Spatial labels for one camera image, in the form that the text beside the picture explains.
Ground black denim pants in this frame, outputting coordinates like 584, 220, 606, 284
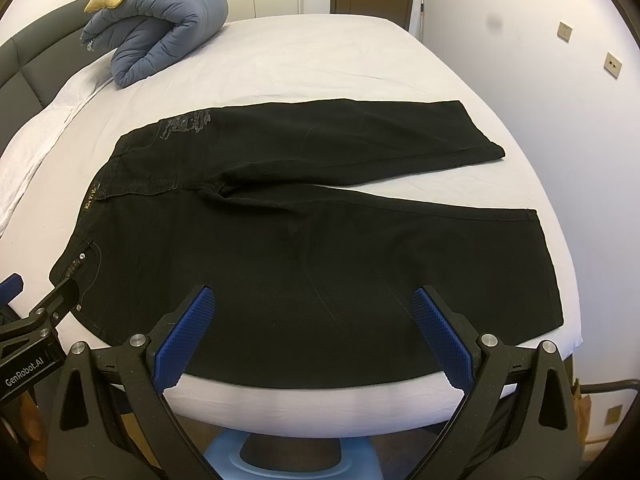
50, 100, 563, 389

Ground white pillow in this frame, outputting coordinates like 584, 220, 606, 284
0, 50, 115, 234

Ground light blue stool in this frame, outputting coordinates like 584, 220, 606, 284
204, 429, 383, 479

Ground dark grey headboard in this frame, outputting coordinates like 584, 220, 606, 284
0, 0, 99, 150

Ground folded blue duvet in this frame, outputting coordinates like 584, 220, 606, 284
80, 0, 229, 88

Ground low wall socket plate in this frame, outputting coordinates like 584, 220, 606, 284
604, 404, 623, 426

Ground lower wall socket plate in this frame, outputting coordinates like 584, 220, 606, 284
603, 52, 622, 79

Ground upper wall switch plate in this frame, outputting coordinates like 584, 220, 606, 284
556, 22, 573, 42

